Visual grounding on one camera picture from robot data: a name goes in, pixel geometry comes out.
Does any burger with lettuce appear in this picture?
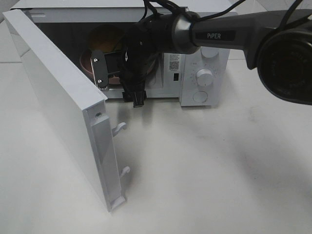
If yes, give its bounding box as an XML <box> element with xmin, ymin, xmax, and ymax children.
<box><xmin>87</xmin><ymin>24</ymin><xmax>124</xmax><ymax>53</ymax></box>

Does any white round door button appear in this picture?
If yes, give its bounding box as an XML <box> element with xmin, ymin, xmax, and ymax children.
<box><xmin>193</xmin><ymin>91</ymin><xmax>208</xmax><ymax>103</ymax></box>

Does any white round knob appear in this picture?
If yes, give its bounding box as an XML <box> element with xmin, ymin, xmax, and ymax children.
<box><xmin>196</xmin><ymin>69</ymin><xmax>215</xmax><ymax>87</ymax></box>
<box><xmin>200</xmin><ymin>47</ymin><xmax>219</xmax><ymax>59</ymax></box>

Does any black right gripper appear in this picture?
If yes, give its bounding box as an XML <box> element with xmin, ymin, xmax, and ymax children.
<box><xmin>91</xmin><ymin>47</ymin><xmax>158</xmax><ymax>108</ymax></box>

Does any white warning label sticker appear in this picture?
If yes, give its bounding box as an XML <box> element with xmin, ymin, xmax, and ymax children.
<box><xmin>168</xmin><ymin>54</ymin><xmax>181</xmax><ymax>72</ymax></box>

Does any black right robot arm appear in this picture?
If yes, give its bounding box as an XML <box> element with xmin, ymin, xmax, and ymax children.
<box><xmin>91</xmin><ymin>9</ymin><xmax>312</xmax><ymax>107</ymax></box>

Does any white microwave door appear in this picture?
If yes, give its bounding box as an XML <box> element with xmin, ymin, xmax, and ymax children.
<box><xmin>4</xmin><ymin>9</ymin><xmax>129</xmax><ymax>211</ymax></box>

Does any pink round plate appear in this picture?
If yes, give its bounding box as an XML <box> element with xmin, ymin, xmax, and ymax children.
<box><xmin>79</xmin><ymin>49</ymin><xmax>158</xmax><ymax>87</ymax></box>

